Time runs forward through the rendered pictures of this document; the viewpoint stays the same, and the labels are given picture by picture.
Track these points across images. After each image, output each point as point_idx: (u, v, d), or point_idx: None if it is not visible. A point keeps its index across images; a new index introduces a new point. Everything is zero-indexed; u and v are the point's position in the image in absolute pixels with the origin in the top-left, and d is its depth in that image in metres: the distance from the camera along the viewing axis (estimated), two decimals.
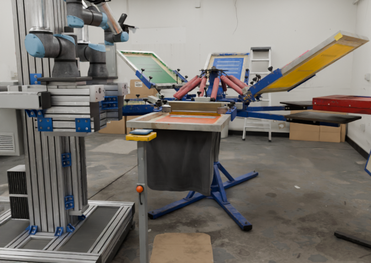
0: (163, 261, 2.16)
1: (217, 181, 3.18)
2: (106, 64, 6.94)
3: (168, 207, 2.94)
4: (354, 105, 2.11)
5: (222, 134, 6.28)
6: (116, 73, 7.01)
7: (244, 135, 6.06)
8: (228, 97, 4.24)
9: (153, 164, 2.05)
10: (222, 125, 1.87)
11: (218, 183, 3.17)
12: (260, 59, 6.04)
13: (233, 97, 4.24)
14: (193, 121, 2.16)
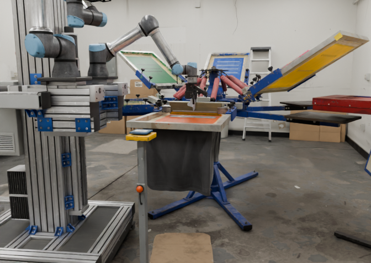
0: (163, 261, 2.16)
1: (217, 181, 3.18)
2: (106, 64, 6.94)
3: (168, 207, 2.94)
4: (354, 105, 2.11)
5: (222, 134, 6.28)
6: (116, 73, 7.01)
7: (244, 135, 6.06)
8: (228, 97, 4.24)
9: (153, 164, 2.05)
10: (222, 125, 1.87)
11: (218, 183, 3.17)
12: (260, 59, 6.04)
13: (233, 97, 4.24)
14: (193, 121, 2.16)
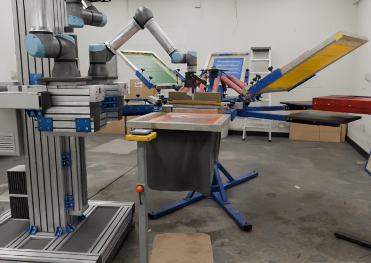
0: (163, 261, 2.16)
1: (217, 181, 3.18)
2: (106, 64, 6.94)
3: (168, 207, 2.94)
4: (354, 105, 2.11)
5: (222, 134, 6.28)
6: (116, 73, 7.01)
7: (244, 135, 6.06)
8: (228, 97, 4.24)
9: (153, 164, 2.05)
10: (222, 125, 1.87)
11: (218, 183, 3.17)
12: (260, 59, 6.04)
13: (233, 97, 4.24)
14: None
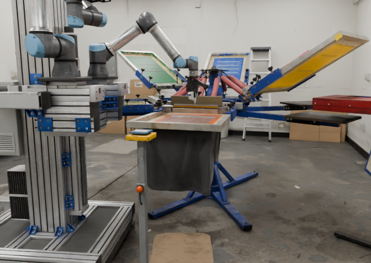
0: (163, 261, 2.16)
1: (217, 181, 3.18)
2: (106, 64, 6.94)
3: (168, 207, 2.94)
4: (354, 105, 2.11)
5: (222, 134, 6.28)
6: (116, 73, 7.01)
7: (244, 135, 6.06)
8: (228, 97, 4.24)
9: (153, 164, 2.05)
10: (222, 125, 1.87)
11: (218, 183, 3.17)
12: (260, 59, 6.04)
13: (233, 97, 4.24)
14: None
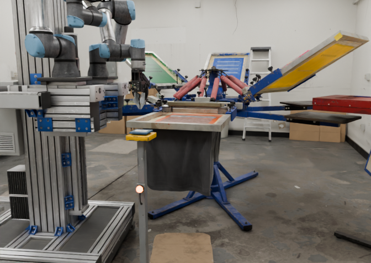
0: (163, 261, 2.16)
1: (217, 181, 3.18)
2: (106, 64, 6.94)
3: (168, 207, 2.94)
4: (354, 105, 2.11)
5: (222, 134, 6.28)
6: (116, 73, 7.01)
7: (244, 135, 6.06)
8: (228, 97, 4.24)
9: (153, 164, 2.05)
10: (222, 125, 1.87)
11: (218, 183, 3.17)
12: (260, 59, 6.04)
13: (233, 97, 4.24)
14: None
